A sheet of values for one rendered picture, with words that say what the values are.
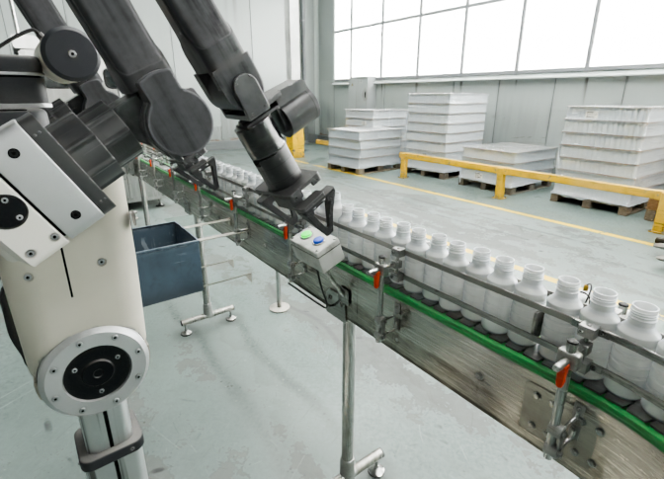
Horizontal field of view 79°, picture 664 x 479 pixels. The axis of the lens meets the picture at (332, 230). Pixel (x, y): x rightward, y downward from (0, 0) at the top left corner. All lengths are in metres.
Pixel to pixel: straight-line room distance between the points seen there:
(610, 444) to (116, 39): 0.93
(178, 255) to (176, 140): 1.17
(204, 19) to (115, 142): 0.18
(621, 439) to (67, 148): 0.90
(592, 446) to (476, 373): 0.23
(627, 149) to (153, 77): 6.12
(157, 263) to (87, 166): 1.16
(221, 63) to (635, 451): 0.85
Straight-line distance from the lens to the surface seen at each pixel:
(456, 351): 1.01
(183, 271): 1.69
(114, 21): 0.53
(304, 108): 0.62
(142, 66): 0.53
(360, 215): 1.19
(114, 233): 0.69
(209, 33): 0.56
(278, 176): 0.61
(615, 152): 6.43
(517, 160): 6.89
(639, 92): 8.15
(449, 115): 7.69
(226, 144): 12.26
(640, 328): 0.83
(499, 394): 0.99
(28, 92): 0.74
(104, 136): 0.52
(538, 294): 0.89
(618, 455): 0.90
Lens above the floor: 1.49
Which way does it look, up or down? 18 degrees down
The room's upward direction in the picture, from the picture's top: straight up
